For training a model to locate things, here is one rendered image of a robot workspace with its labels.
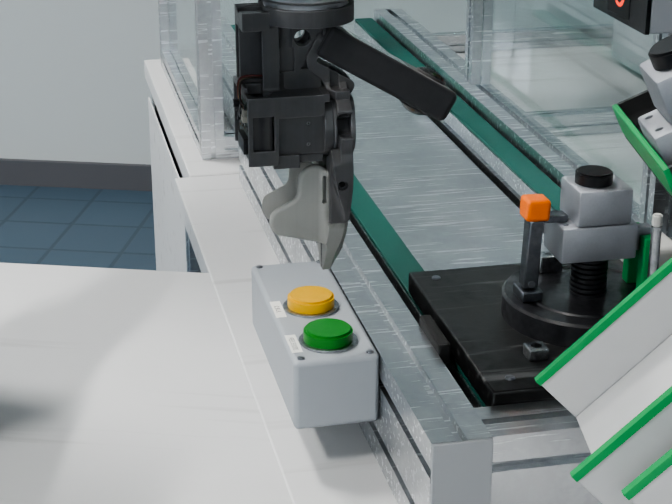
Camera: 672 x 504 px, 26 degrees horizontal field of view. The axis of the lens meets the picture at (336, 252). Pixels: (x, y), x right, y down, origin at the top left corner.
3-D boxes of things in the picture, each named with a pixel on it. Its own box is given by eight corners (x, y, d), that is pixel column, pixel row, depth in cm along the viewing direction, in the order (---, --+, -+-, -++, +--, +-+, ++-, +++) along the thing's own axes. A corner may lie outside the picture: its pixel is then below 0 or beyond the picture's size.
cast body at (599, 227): (561, 265, 116) (566, 181, 113) (542, 245, 120) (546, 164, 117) (659, 257, 117) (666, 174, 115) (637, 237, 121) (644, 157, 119)
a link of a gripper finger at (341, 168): (317, 209, 114) (317, 102, 110) (339, 207, 114) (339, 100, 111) (330, 230, 109) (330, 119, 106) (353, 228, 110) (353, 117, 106)
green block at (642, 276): (640, 297, 119) (645, 239, 117) (634, 291, 120) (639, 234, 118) (654, 295, 119) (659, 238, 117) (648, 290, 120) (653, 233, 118)
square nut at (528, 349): (529, 362, 112) (529, 350, 111) (522, 353, 113) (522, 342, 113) (548, 360, 112) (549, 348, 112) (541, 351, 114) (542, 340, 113)
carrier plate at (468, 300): (491, 416, 108) (492, 391, 107) (407, 292, 130) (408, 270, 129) (788, 385, 113) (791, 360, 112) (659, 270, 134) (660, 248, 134)
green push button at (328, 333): (308, 362, 116) (308, 339, 115) (299, 341, 120) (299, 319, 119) (357, 357, 117) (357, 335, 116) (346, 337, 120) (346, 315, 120)
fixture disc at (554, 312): (534, 357, 113) (535, 334, 112) (479, 288, 125) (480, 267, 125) (701, 341, 115) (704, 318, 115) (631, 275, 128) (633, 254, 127)
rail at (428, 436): (429, 567, 105) (432, 434, 101) (239, 180, 186) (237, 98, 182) (501, 558, 107) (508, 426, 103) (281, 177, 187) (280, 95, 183)
